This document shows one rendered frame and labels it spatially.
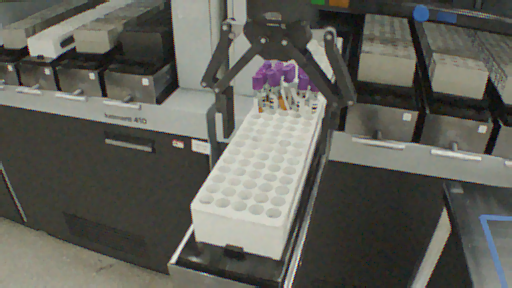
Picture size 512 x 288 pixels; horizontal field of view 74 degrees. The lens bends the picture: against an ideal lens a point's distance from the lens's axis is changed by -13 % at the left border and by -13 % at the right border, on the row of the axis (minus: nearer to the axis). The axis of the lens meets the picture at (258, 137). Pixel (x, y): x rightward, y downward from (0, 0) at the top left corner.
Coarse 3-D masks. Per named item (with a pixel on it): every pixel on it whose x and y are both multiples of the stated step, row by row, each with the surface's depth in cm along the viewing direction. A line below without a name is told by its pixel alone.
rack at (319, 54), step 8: (312, 40) 86; (312, 48) 81; (320, 48) 81; (320, 56) 77; (296, 64) 73; (320, 64) 73; (328, 64) 74; (296, 72) 70; (328, 72) 70; (296, 80) 67
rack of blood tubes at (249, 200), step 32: (320, 96) 62; (256, 128) 53; (288, 128) 54; (320, 128) 62; (224, 160) 48; (256, 160) 47; (288, 160) 48; (224, 192) 43; (256, 192) 42; (288, 192) 43; (224, 224) 40; (256, 224) 38; (288, 224) 43
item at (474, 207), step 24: (456, 192) 48; (480, 192) 48; (504, 192) 48; (456, 216) 45; (480, 216) 44; (504, 216) 44; (432, 240) 53; (456, 240) 43; (480, 240) 41; (504, 240) 41; (432, 264) 56; (480, 264) 38; (504, 264) 38
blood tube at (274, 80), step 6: (270, 72) 54; (276, 72) 53; (270, 78) 54; (276, 78) 54; (270, 84) 55; (276, 84) 54; (276, 90) 55; (282, 90) 56; (276, 96) 56; (282, 96) 56; (282, 102) 57; (282, 108) 57; (288, 108) 58
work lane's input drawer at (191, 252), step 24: (312, 168) 54; (312, 192) 51; (312, 216) 52; (192, 240) 43; (288, 240) 43; (168, 264) 41; (192, 264) 40; (216, 264) 40; (240, 264) 40; (264, 264) 40; (288, 264) 41
